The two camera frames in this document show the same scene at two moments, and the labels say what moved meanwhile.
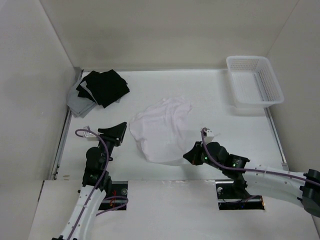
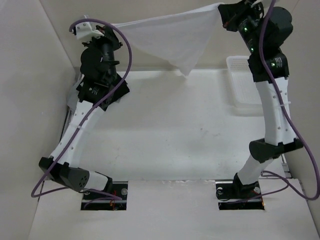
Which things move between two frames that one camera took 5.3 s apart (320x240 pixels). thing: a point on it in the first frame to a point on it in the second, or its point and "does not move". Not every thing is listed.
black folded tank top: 107,87 does not move
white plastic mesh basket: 255,84 does not move
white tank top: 159,129 to 179,38
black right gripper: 192,156 to 231,14
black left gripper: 117,132 to 109,37
